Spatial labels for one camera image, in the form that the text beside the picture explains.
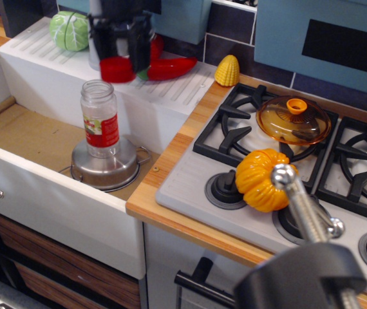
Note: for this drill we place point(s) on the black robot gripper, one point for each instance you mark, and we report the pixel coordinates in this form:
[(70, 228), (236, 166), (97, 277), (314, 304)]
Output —
[(106, 17)]

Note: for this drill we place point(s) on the red plastic cap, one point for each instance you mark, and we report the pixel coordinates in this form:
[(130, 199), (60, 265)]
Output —
[(116, 70)]

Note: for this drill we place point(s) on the grey toy faucet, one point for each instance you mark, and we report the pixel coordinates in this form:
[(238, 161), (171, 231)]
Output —
[(123, 46)]

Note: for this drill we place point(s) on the red toy chili pepper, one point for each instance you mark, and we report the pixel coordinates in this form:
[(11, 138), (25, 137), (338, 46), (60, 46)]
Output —
[(165, 69)]

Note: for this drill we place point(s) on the green toy cabbage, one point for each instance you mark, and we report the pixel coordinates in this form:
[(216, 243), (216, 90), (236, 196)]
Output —
[(69, 31)]

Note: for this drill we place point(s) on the clear jar with red label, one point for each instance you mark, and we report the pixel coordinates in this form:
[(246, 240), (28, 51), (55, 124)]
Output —
[(100, 116)]

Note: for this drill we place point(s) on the yellow toy corn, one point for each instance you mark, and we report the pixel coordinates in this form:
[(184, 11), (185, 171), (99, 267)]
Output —
[(228, 71)]

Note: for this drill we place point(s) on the white toy sink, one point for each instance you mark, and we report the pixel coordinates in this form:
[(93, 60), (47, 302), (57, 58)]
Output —
[(40, 124)]

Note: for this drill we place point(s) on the upturned steel pot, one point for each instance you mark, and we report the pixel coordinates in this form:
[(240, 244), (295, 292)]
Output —
[(112, 173)]

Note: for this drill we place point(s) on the black left burner grate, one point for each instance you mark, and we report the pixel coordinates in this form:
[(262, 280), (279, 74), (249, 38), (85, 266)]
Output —
[(233, 133)]

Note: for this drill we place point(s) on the black burner grate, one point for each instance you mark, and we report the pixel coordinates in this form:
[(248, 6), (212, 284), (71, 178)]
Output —
[(233, 133), (344, 180)]

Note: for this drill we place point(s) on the black stove knob left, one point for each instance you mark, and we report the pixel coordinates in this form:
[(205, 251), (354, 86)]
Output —
[(222, 192)]

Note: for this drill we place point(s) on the orange toy pumpkin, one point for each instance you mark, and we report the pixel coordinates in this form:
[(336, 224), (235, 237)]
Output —
[(253, 180)]

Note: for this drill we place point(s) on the amber glass pot lid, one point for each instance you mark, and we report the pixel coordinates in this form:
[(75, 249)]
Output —
[(293, 120)]

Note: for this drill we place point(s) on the teal toy microwave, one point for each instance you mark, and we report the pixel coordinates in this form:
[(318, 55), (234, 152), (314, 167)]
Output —
[(326, 40)]

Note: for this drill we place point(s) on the black stove knob middle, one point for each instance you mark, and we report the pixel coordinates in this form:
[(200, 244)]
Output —
[(286, 225)]

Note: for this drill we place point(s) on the grey toy stove top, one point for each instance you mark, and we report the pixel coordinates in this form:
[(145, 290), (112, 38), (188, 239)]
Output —
[(184, 191)]

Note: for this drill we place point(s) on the wooden drawer fronts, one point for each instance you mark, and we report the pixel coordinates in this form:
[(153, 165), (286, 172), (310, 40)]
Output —
[(60, 276)]

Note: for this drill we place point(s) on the black right burner grate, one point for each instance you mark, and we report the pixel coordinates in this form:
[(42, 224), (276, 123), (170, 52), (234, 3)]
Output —
[(344, 180)]

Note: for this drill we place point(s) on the black clamp with silver screw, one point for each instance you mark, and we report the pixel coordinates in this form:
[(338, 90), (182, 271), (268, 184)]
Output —
[(317, 274)]

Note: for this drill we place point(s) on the black oven door handle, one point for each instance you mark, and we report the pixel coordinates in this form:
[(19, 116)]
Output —
[(193, 290)]

